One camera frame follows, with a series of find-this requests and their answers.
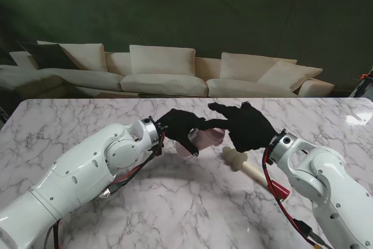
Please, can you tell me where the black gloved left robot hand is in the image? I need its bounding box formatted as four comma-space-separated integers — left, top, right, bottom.
156, 108, 206, 156

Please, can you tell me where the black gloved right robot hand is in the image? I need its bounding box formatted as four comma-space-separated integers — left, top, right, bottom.
198, 101, 278, 153

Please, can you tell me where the pink thermos body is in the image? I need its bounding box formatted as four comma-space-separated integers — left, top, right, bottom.
175, 131, 205, 156

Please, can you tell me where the sponge cup brush red-cream handle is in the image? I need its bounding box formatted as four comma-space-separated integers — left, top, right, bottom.
221, 146, 291, 202

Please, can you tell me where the cream sofa seat cushion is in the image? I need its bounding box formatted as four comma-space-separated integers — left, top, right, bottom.
205, 78, 300, 99
120, 73, 209, 98
37, 68, 125, 93

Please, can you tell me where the cream fabric sofa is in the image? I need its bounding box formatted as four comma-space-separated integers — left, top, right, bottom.
0, 40, 336, 99

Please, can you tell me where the cream sofa back pillow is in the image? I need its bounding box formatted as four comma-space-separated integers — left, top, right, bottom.
219, 52, 298, 81
129, 44, 196, 76
257, 59, 324, 93
37, 40, 109, 73

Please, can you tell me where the black stand with orange clip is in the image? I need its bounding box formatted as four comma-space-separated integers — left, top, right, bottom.
348, 68, 373, 99

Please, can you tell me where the dark grey throw pillow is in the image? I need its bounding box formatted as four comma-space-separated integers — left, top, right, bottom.
16, 40, 80, 71

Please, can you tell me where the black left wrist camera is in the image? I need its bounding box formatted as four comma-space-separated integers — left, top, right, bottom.
148, 143, 164, 158

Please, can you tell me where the red-black left arm cable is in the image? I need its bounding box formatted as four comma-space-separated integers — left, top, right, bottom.
43, 134, 166, 249

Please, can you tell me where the red-black arm cable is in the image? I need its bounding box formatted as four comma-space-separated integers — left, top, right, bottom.
43, 134, 166, 249
261, 146, 333, 249

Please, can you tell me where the red-black right arm cable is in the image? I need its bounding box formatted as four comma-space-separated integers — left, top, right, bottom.
261, 146, 333, 249

